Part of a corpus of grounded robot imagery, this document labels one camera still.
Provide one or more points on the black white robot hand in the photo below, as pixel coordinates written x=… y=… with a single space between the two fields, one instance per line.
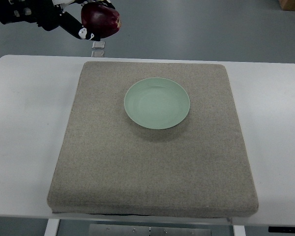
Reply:
x=69 y=23

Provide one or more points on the dark red apple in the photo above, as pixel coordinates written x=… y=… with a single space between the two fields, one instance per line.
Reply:
x=100 y=18

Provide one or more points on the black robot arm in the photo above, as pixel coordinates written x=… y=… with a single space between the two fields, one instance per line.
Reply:
x=41 y=12

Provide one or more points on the upper metal floor plate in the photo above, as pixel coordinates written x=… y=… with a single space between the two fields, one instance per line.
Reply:
x=98 y=45

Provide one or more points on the metal floor plate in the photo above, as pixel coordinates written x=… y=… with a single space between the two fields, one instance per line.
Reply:
x=98 y=45
x=97 y=53

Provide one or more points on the lower metal floor plate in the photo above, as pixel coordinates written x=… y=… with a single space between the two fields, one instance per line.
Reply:
x=97 y=53

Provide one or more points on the light green plate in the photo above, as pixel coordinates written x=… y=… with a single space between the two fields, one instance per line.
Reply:
x=157 y=103

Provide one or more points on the beige fabric cushion mat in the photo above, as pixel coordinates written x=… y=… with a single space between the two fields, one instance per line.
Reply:
x=108 y=164

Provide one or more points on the white left table leg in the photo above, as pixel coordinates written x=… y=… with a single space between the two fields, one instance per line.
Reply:
x=52 y=227

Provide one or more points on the white table leg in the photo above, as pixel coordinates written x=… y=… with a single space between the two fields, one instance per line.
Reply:
x=239 y=230
x=52 y=227

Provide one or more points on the metal table crossbar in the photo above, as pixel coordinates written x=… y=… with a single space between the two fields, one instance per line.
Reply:
x=124 y=230

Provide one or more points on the cardboard box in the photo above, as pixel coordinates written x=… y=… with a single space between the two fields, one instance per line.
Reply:
x=288 y=5

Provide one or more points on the white right table leg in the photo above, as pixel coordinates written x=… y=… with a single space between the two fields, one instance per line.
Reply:
x=239 y=230

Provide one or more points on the black table control panel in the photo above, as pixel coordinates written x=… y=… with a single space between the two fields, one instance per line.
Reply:
x=286 y=230

